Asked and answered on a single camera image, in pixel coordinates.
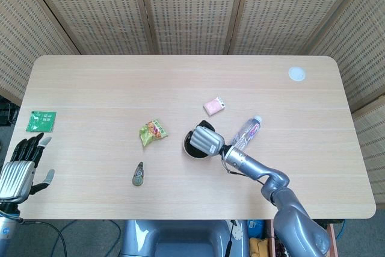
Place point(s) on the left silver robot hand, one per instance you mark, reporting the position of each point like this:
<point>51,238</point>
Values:
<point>16,178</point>

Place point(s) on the green correction tape dispenser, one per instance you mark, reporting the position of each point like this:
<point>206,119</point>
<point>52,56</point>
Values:
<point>138,175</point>

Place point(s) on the yellow pouch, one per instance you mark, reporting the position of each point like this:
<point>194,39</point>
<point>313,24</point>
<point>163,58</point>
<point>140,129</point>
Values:
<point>258,245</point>

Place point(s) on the pink tissue pack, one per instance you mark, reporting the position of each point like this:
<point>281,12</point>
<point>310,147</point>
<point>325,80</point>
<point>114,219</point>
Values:
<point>213,106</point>

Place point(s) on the green crumpled snack packet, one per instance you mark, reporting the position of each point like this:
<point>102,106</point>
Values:
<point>152,132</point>

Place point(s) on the white bowl of dark liquid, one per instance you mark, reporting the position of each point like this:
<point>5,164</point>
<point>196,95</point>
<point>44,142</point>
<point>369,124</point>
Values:
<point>188,148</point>

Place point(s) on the clear plastic water bottle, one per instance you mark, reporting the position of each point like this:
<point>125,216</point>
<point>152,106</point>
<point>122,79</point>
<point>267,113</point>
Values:
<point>248,132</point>

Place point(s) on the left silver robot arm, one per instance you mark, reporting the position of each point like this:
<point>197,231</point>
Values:
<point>6,230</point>

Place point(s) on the woven bamboo folding screen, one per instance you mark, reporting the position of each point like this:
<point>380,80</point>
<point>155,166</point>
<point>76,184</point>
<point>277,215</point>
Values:
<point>192,7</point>

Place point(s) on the blue package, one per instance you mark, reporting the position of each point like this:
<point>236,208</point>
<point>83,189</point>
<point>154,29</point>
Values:
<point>255,227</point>

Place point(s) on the grey robot torso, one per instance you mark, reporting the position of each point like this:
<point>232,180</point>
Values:
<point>180,239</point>

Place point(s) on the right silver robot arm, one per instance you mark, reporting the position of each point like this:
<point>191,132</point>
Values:
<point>255,168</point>

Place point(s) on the white perforated bracket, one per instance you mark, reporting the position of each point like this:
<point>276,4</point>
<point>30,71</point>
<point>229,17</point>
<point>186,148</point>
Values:
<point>239,233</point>

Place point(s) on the black equipment box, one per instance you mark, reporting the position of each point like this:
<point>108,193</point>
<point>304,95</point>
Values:
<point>6,112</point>

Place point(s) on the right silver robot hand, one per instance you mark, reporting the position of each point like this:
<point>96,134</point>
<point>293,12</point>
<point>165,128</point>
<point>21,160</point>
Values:
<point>207,141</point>

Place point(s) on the flat green sachet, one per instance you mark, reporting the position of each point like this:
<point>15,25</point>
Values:
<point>40,121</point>

